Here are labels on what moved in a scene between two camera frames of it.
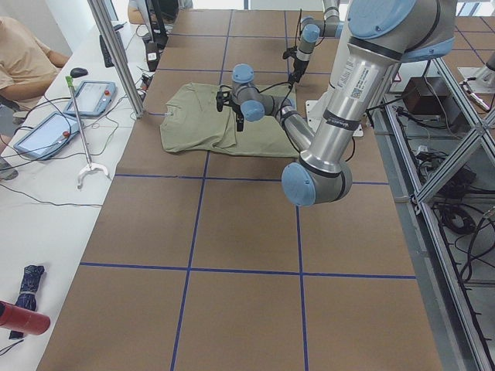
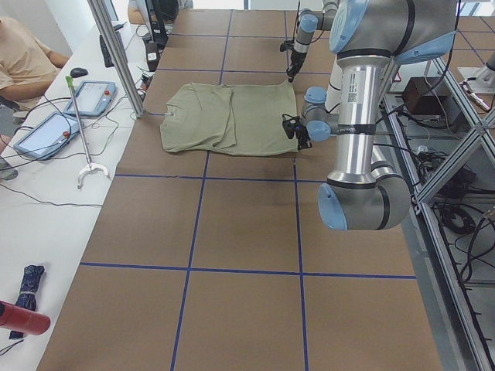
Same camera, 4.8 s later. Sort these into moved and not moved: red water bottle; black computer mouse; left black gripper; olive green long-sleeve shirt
Moved: left black gripper
Not moved: red water bottle; olive green long-sleeve shirt; black computer mouse
